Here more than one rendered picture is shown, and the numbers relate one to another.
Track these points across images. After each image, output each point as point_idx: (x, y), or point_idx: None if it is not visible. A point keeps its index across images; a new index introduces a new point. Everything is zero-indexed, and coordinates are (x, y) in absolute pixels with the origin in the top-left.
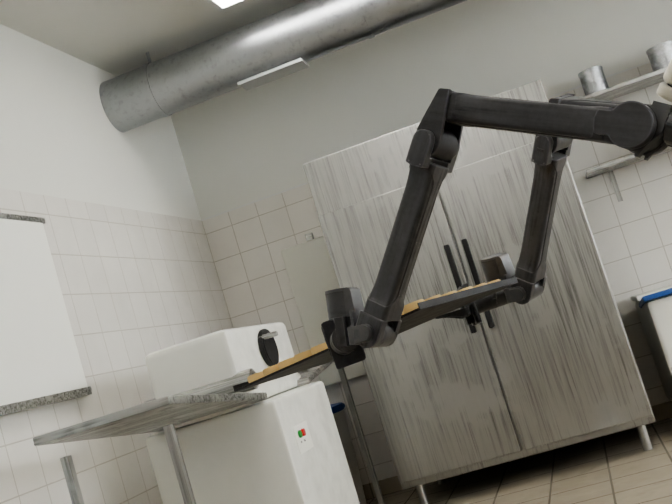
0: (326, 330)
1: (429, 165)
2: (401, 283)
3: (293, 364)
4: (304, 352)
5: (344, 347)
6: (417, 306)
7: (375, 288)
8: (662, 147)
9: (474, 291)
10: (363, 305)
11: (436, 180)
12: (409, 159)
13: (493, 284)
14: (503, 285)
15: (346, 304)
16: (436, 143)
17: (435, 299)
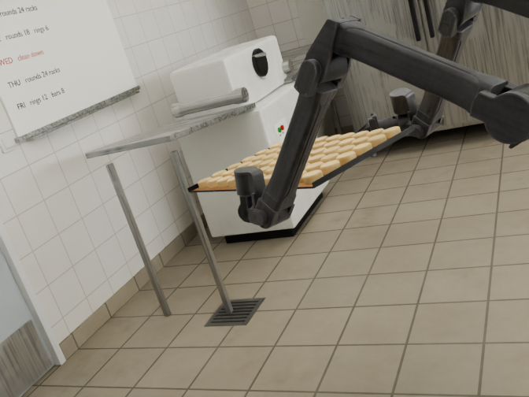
0: None
1: (316, 93)
2: (291, 183)
3: (225, 190)
4: (234, 180)
5: (248, 219)
6: (314, 179)
7: (270, 183)
8: None
9: (370, 153)
10: (264, 184)
11: (323, 103)
12: (297, 87)
13: (390, 139)
14: (400, 137)
15: (249, 186)
16: (322, 75)
17: (330, 173)
